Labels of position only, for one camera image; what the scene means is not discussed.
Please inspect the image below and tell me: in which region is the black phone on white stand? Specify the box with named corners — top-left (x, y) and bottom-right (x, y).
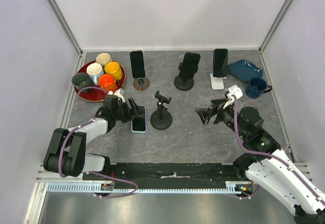
top-left (212, 49), bottom-right (228, 78)

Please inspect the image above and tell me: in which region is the dark blue ceramic mug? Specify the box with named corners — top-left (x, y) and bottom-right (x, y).
top-left (245, 77), bottom-right (273, 99)

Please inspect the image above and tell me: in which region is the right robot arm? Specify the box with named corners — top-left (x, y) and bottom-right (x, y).
top-left (195, 99), bottom-right (324, 223)

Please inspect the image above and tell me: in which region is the black round-base phone stand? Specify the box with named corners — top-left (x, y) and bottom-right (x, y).
top-left (150, 90), bottom-right (173, 131)

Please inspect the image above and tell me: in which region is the orange mug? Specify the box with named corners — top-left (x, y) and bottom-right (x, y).
top-left (99, 74), bottom-right (122, 92)

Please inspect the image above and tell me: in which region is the yellow mug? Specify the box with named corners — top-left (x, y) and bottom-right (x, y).
top-left (104, 61), bottom-right (123, 80)

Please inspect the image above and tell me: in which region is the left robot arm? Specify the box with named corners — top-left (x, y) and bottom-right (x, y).
top-left (43, 95), bottom-right (145, 177)

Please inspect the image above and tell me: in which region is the blue shell-shaped plate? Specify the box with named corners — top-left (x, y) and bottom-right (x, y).
top-left (227, 59), bottom-right (264, 83)

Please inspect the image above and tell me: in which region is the red round tray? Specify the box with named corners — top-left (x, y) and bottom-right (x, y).
top-left (72, 60), bottom-right (126, 102)

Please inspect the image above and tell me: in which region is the white phone stand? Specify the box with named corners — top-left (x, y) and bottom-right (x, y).
top-left (210, 73), bottom-right (224, 90)

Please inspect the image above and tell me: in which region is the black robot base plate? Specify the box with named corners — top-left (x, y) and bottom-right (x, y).
top-left (101, 163), bottom-right (249, 189)

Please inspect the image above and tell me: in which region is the round wooden phone stand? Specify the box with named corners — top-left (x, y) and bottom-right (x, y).
top-left (133, 77), bottom-right (150, 90)

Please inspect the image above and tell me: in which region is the light blue cable duct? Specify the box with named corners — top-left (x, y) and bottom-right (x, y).
top-left (47, 182), bottom-right (253, 194)

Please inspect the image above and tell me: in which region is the aluminium corner frame post left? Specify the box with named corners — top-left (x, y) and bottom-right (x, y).
top-left (46, 0), bottom-right (83, 56)

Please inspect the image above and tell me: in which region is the light blue cased phone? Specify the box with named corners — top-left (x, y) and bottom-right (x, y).
top-left (131, 105), bottom-right (147, 133)

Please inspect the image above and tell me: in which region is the aluminium corner frame post right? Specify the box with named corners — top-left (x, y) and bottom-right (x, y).
top-left (258, 0), bottom-right (294, 54)

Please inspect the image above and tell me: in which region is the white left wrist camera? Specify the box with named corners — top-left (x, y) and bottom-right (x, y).
top-left (108, 88), bottom-right (125, 103)

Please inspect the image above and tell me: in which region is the black phone on wooden stand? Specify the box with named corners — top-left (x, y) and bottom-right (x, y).
top-left (129, 51), bottom-right (146, 79)

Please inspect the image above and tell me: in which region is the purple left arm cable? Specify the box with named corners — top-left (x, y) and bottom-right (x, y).
top-left (57, 86), bottom-right (139, 199)

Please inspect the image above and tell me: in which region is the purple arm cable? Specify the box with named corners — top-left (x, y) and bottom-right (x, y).
top-left (57, 86), bottom-right (139, 199)
top-left (232, 95), bottom-right (325, 203)

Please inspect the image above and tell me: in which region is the white mug blue handle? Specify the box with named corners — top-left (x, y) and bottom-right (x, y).
top-left (86, 62), bottom-right (104, 85)

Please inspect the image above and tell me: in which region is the aluminium front frame rail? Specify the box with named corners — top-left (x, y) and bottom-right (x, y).
top-left (36, 163), bottom-right (83, 182)

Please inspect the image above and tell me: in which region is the cream beige mug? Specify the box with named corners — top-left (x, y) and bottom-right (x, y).
top-left (95, 53), bottom-right (112, 67)

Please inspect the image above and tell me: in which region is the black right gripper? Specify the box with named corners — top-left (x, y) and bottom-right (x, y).
top-left (194, 98), bottom-right (247, 139)

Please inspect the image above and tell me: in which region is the aluminium corner frame post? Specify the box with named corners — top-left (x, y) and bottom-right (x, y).
top-left (258, 0), bottom-right (294, 54)
top-left (46, 0), bottom-right (83, 56)

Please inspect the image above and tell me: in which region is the dark green mug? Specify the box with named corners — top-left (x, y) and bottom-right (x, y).
top-left (71, 73), bottom-right (93, 92)

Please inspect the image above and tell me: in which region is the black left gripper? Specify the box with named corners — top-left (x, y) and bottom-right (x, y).
top-left (113, 97), bottom-right (145, 124)

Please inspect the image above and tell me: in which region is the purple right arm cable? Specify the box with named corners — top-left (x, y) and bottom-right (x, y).
top-left (232, 95), bottom-right (325, 203)

